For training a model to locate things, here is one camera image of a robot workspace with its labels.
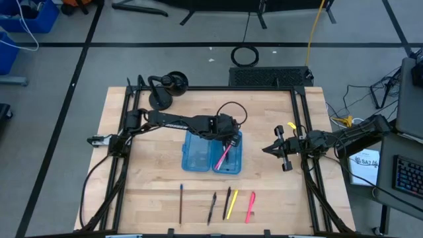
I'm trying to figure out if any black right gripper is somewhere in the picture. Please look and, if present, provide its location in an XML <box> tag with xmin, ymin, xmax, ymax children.
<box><xmin>262</xmin><ymin>124</ymin><xmax>303</xmax><ymax>172</ymax></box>

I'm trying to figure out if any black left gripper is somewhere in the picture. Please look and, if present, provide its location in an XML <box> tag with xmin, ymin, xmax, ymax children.
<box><xmin>208</xmin><ymin>113</ymin><xmax>243</xmax><ymax>153</ymax></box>

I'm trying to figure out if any plain black pen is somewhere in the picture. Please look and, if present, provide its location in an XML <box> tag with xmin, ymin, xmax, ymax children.
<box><xmin>222</xmin><ymin>186</ymin><xmax>232</xmax><ymax>221</ymax></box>

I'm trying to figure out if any yellow highlighter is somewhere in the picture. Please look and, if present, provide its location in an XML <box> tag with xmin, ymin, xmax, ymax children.
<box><xmin>226</xmin><ymin>189</ymin><xmax>239</xmax><ymax>221</ymax></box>

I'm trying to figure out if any pink highlighter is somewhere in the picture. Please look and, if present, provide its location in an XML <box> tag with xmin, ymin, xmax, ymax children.
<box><xmin>245</xmin><ymin>191</ymin><xmax>256</xmax><ymax>224</ymax></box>

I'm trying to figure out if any black grip pen blue barrel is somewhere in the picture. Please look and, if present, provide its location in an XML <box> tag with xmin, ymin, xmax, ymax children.
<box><xmin>206</xmin><ymin>192</ymin><xmax>217</xmax><ymax>227</ymax></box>

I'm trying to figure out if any brown pencil blue eraser cap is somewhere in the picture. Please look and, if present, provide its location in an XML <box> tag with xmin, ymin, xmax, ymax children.
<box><xmin>178</xmin><ymin>183</ymin><xmax>184</xmax><ymax>225</ymax></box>

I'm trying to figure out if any translucent blue plastic supply box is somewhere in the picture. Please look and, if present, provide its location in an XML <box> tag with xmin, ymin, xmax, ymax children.
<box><xmin>180</xmin><ymin>130</ymin><xmax>244</xmax><ymax>175</ymax></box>

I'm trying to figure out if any black vented computer case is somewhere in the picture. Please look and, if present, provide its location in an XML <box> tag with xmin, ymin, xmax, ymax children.
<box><xmin>228</xmin><ymin>65</ymin><xmax>314</xmax><ymax>88</ymax></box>

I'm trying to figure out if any yellow plug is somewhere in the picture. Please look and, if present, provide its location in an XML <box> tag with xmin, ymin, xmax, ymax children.
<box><xmin>331</xmin><ymin>115</ymin><xmax>354</xmax><ymax>128</ymax></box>

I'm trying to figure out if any black desk lamp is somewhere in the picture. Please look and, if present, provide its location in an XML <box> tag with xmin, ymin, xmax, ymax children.
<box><xmin>147</xmin><ymin>71</ymin><xmax>190</xmax><ymax>112</ymax></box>

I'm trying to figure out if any white printed paper sheet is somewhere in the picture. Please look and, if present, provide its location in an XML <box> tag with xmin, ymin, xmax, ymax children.
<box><xmin>348</xmin><ymin>148</ymin><xmax>381</xmax><ymax>187</ymax></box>

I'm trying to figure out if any grey desk surface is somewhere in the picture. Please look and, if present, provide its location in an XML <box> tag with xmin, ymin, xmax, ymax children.
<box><xmin>395</xmin><ymin>58</ymin><xmax>423</xmax><ymax>139</ymax></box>
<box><xmin>373</xmin><ymin>132</ymin><xmax>423</xmax><ymax>221</ymax></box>

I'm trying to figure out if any black computer keyboard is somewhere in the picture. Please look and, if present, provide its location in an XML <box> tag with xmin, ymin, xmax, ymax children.
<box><xmin>392</xmin><ymin>154</ymin><xmax>423</xmax><ymax>200</ymax></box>

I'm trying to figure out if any black desktop device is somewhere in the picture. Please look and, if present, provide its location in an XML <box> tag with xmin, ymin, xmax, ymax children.
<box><xmin>411</xmin><ymin>49</ymin><xmax>423</xmax><ymax>87</ymax></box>

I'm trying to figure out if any orange and black object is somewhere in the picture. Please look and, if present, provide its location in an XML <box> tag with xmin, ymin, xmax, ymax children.
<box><xmin>61</xmin><ymin>0</ymin><xmax>100</xmax><ymax>16</ymax></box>

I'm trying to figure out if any blue plastic bin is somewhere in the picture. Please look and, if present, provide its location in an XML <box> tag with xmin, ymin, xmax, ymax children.
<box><xmin>0</xmin><ymin>31</ymin><xmax>20</xmax><ymax>75</ymax></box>
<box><xmin>0</xmin><ymin>0</ymin><xmax>61</xmax><ymax>34</ymax></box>

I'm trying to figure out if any grey metal bar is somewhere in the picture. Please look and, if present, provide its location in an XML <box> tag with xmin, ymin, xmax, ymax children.
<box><xmin>0</xmin><ymin>75</ymin><xmax>29</xmax><ymax>87</ymax></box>

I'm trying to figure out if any black wheeled base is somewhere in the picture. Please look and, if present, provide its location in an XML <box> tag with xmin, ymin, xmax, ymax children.
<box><xmin>0</xmin><ymin>102</ymin><xmax>14</xmax><ymax>122</ymax></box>

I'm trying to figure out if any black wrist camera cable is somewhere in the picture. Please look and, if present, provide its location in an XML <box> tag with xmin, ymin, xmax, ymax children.
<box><xmin>216</xmin><ymin>101</ymin><xmax>248</xmax><ymax>126</ymax></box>

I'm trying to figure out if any black coiled cable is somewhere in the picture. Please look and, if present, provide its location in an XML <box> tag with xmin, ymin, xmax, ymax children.
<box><xmin>230</xmin><ymin>45</ymin><xmax>260</xmax><ymax>68</ymax></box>

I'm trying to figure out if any thin black cable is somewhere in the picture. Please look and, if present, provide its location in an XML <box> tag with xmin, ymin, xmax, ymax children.
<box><xmin>242</xmin><ymin>12</ymin><xmax>251</xmax><ymax>48</ymax></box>

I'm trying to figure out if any yellow cable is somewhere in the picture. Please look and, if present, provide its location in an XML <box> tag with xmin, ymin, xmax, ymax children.
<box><xmin>304</xmin><ymin>0</ymin><xmax>327</xmax><ymax>67</ymax></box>

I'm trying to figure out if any silver metal bracket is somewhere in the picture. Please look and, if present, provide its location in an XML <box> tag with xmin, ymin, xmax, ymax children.
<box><xmin>87</xmin><ymin>134</ymin><xmax>110</xmax><ymax>147</ymax></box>

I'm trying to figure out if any white cable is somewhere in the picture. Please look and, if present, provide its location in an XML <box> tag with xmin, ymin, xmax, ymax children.
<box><xmin>0</xmin><ymin>0</ymin><xmax>40</xmax><ymax>52</ymax></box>

